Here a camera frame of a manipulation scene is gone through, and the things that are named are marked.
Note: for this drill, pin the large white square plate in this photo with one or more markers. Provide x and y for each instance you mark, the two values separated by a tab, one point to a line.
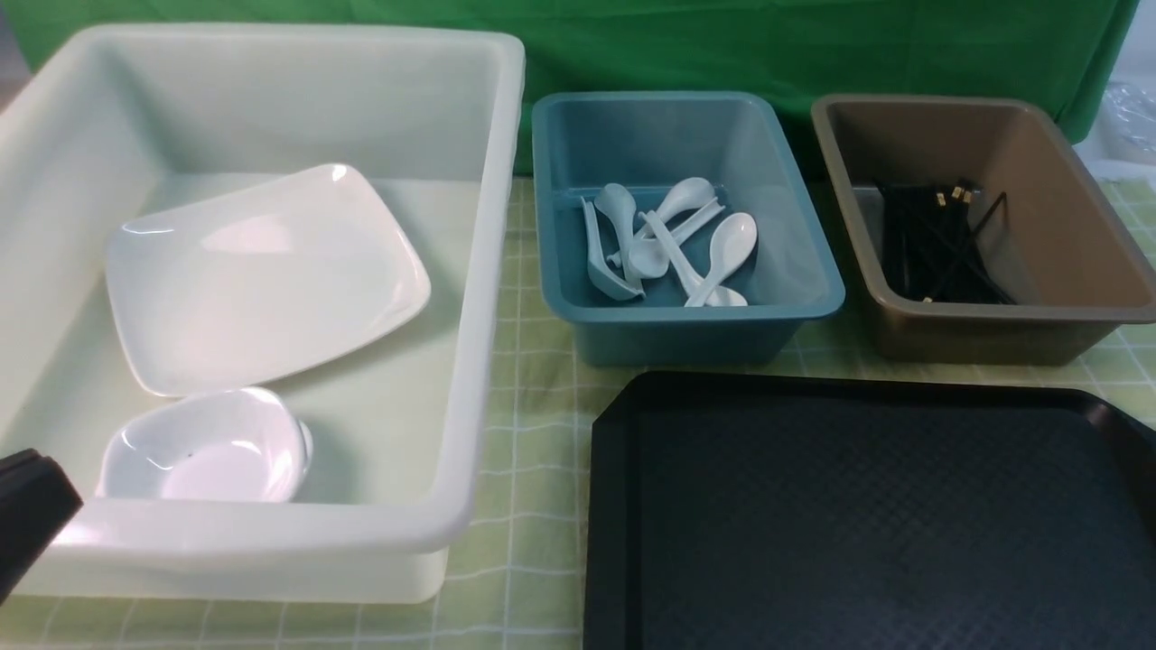
258	284

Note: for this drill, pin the green checked tablecloth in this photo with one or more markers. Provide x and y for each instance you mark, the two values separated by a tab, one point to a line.
515	579

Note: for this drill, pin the black serving tray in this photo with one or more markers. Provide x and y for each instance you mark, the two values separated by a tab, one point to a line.
770	512

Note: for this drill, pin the white bowl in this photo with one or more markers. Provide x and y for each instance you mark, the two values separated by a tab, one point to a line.
239	445

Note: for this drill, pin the green backdrop cloth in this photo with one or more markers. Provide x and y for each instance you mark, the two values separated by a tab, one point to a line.
1055	55

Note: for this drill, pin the brown plastic bin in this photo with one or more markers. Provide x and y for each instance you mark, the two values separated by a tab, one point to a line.
1062	253

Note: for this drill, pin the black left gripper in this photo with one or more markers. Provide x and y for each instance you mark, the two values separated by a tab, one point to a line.
37	501

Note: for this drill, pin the large white plastic tub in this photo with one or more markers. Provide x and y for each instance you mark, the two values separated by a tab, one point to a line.
127	119

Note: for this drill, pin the black chopsticks pile in bin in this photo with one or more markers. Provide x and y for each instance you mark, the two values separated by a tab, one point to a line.
930	246

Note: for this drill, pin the teal plastic bin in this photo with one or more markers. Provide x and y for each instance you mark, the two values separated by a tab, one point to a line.
648	141

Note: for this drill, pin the clear plastic object at right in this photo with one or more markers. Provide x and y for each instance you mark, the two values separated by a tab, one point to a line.
1128	122

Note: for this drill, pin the white ceramic soup spoon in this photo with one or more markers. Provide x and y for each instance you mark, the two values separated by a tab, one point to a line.
731	244

